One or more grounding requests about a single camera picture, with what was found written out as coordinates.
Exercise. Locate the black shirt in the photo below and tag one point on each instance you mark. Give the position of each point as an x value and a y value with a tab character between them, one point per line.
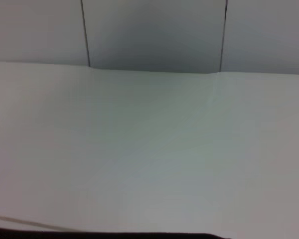
102	235

